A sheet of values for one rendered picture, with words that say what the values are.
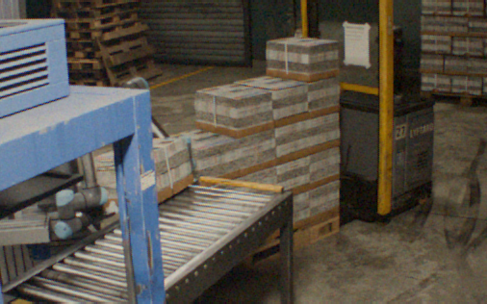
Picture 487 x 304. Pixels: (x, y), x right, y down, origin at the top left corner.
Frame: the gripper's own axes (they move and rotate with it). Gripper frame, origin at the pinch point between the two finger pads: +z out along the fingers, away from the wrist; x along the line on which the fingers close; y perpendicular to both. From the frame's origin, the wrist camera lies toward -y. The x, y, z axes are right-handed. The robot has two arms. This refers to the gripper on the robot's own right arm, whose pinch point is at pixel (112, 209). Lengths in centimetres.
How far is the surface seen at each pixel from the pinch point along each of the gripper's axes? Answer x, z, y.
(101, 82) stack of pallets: 449, 552, 1
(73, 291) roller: -38, -74, -5
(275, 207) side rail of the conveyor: -67, 28, -9
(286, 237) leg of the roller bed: -63, 42, -28
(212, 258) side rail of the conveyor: -67, -28, -10
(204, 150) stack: 2, 87, 4
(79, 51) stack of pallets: 478, 551, 49
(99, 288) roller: -45, -67, -6
